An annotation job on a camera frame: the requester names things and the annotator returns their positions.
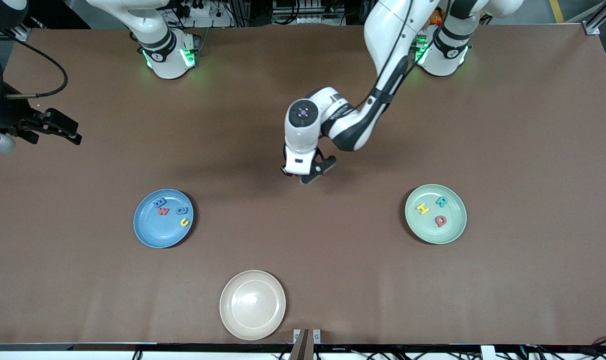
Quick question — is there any beige plate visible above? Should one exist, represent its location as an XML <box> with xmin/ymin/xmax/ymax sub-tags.
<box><xmin>219</xmin><ymin>270</ymin><xmax>287</xmax><ymax>342</ymax></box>

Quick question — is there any green plate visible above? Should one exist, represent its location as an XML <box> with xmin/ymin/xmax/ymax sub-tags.
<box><xmin>404</xmin><ymin>184</ymin><xmax>468</xmax><ymax>245</ymax></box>

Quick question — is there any blue plate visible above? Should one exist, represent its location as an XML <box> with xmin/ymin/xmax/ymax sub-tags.
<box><xmin>133</xmin><ymin>188</ymin><xmax>195</xmax><ymax>249</ymax></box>

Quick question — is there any metal electronics rack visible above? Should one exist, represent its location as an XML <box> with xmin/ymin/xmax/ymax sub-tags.
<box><xmin>273</xmin><ymin>0</ymin><xmax>346</xmax><ymax>26</ymax></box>

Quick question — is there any green lit connector box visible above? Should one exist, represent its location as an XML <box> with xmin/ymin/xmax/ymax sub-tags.
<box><xmin>412</xmin><ymin>32</ymin><xmax>430</xmax><ymax>65</ymax></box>

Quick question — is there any white power strip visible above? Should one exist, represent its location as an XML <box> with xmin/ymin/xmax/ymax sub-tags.
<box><xmin>175</xmin><ymin>0</ymin><xmax>233</xmax><ymax>28</ymax></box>

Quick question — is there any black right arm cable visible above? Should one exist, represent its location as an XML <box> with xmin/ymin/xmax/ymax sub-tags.
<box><xmin>0</xmin><ymin>30</ymin><xmax>68</xmax><ymax>100</ymax></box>

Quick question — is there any aluminium frame profile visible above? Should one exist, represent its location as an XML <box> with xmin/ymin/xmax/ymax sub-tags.
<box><xmin>585</xmin><ymin>0</ymin><xmax>606</xmax><ymax>36</ymax></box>
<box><xmin>13</xmin><ymin>0</ymin><xmax>53</xmax><ymax>42</ymax></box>

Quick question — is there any table edge post bracket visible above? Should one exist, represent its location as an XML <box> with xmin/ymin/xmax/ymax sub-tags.
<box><xmin>289</xmin><ymin>328</ymin><xmax>321</xmax><ymax>360</ymax></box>

